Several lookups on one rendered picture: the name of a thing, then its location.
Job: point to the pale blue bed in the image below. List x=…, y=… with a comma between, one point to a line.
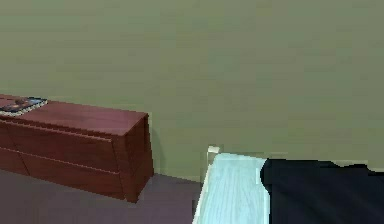
x=230, y=190

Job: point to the red-brown chest of drawers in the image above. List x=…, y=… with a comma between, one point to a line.
x=76, y=146

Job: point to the dark navy blanket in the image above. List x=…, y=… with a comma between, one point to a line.
x=323, y=193

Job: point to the dark blue book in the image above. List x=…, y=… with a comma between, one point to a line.
x=20, y=105

